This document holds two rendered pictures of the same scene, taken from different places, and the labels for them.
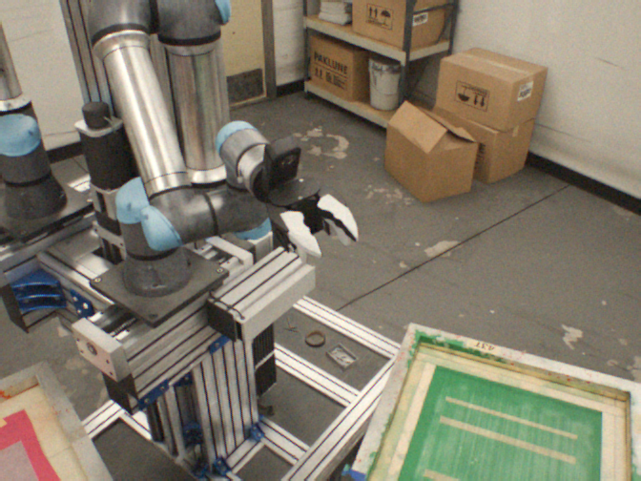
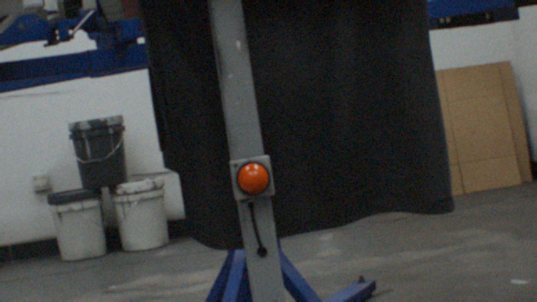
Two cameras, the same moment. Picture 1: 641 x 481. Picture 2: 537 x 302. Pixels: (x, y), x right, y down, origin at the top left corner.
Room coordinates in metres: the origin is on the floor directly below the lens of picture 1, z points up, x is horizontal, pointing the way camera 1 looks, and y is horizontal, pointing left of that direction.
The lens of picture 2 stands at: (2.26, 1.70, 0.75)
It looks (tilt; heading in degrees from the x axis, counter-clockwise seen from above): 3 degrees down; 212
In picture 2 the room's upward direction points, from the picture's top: 9 degrees counter-clockwise
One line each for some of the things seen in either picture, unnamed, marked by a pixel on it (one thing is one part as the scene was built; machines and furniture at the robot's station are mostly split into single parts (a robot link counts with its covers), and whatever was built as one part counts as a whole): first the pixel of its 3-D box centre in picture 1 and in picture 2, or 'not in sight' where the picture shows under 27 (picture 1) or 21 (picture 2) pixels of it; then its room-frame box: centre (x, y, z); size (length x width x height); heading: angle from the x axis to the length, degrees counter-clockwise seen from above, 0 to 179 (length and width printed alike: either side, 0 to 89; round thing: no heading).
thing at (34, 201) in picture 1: (31, 188); not in sight; (1.36, 0.76, 1.31); 0.15 x 0.15 x 0.10
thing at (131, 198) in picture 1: (150, 212); not in sight; (1.06, 0.36, 1.42); 0.13 x 0.12 x 0.14; 118
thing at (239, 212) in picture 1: (241, 207); not in sight; (0.87, 0.14, 1.56); 0.11 x 0.08 x 0.11; 118
